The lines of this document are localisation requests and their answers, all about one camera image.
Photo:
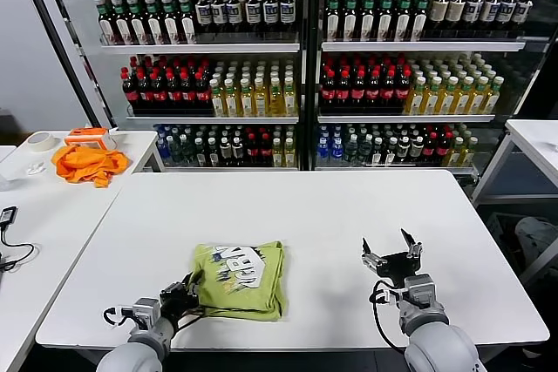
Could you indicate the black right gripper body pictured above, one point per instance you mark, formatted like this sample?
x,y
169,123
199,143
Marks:
x,y
399,268

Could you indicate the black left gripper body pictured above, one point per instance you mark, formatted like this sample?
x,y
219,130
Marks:
x,y
176,302

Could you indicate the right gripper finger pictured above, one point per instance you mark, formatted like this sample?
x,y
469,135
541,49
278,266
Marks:
x,y
414,248
372,258

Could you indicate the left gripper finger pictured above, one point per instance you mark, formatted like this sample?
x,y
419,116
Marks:
x,y
197,288
186,285

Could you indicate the green printed t-shirt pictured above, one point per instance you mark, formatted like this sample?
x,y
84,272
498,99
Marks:
x,y
244,293

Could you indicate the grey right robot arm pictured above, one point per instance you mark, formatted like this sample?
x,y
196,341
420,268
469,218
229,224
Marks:
x,y
440,346

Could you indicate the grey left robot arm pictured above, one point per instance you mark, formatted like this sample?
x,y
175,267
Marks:
x,y
131,354

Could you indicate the large white work table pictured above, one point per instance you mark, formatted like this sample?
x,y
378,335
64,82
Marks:
x,y
174,215

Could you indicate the white shelf board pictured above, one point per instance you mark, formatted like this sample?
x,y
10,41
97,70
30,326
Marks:
x,y
423,46
213,119
226,168
200,48
392,169
405,118

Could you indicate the black crate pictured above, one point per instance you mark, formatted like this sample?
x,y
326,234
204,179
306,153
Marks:
x,y
501,226

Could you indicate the white cap dark drink bottle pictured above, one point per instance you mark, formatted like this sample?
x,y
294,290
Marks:
x,y
377,152
416,148
225,150
199,153
391,152
403,148
212,153
237,150

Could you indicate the red cap cola bottle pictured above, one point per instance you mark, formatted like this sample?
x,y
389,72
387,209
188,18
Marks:
x,y
373,93
429,147
203,94
145,94
358,93
343,93
442,146
253,150
328,93
402,93
188,94
174,94
160,94
131,93
266,150
387,93

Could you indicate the yellow tea bottle green label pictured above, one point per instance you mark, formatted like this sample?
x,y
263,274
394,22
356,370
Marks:
x,y
468,153
232,104
455,153
261,104
247,104
290,104
447,102
492,102
431,102
217,104
463,102
277,153
416,102
276,104
478,102
290,153

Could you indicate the clear green water bottle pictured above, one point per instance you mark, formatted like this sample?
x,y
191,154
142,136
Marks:
x,y
174,149
351,150
365,150

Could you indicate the blue label water bottle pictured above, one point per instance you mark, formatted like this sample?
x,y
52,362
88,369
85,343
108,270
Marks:
x,y
322,152
161,147
336,152

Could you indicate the grey bag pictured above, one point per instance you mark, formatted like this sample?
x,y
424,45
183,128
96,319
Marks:
x,y
538,234

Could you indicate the white side table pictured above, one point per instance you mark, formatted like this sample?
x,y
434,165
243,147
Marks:
x,y
52,237
5,153
536,141
139,145

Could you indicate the crumpled orange cloth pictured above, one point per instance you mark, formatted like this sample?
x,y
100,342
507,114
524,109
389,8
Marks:
x,y
87,165

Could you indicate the orange and white box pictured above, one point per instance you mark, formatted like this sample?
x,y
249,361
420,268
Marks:
x,y
87,133

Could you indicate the black framed display cooler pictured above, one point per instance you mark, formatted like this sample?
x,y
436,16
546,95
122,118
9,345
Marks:
x,y
310,84

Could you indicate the small black device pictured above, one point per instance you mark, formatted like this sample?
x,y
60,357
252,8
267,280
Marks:
x,y
8,215

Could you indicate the small white plastic object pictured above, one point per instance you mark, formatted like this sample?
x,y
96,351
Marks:
x,y
36,168

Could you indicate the beige tape roll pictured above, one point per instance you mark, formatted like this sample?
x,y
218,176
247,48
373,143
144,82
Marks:
x,y
49,142

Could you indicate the green cap dark tea bottle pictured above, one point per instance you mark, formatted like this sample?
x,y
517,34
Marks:
x,y
419,19
350,19
403,19
367,19
172,25
385,19
155,25
106,23
332,19
139,25
123,25
188,25

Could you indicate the beige label dark drink bottle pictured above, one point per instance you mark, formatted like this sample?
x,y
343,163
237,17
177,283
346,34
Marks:
x,y
456,10
439,10

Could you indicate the blue label dark drink bottle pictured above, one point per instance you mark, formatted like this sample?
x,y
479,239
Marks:
x,y
219,11
523,12
490,10
507,11
235,11
287,11
253,11
474,10
203,12
271,11

